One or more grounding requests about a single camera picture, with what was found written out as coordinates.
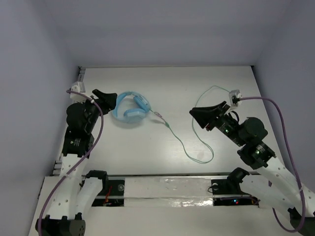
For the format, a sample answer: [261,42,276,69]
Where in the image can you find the light blue headphones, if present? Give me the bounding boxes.
[111,91,151,129]

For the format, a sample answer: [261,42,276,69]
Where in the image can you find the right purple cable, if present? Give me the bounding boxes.
[240,96,307,233]

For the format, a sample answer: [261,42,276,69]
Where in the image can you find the aluminium rail with foil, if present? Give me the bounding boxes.
[92,176,259,207]

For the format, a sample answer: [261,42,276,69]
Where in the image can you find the green headphone cable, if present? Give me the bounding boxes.
[147,85,234,164]

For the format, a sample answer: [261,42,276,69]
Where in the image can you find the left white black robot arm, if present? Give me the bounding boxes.
[35,88,118,236]

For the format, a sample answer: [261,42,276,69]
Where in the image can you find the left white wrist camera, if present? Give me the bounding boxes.
[70,82,86,103]

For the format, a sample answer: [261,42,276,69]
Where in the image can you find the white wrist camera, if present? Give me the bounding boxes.
[229,89,242,108]
[70,82,86,103]

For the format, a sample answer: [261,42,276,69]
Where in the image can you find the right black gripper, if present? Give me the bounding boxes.
[189,100,245,146]

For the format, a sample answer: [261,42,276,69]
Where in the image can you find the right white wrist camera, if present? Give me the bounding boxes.
[229,89,242,108]

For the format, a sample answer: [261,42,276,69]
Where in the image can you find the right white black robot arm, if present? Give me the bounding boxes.
[189,101,315,236]

